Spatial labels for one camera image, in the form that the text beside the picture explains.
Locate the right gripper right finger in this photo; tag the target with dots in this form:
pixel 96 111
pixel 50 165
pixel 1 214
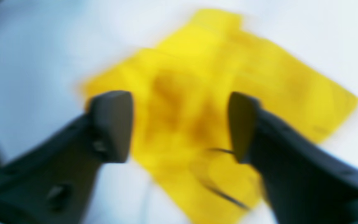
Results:
pixel 304 185

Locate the yellow Smile T-shirt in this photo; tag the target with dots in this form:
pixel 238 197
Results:
pixel 181 88

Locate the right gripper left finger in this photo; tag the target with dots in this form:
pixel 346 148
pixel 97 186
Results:
pixel 53 184

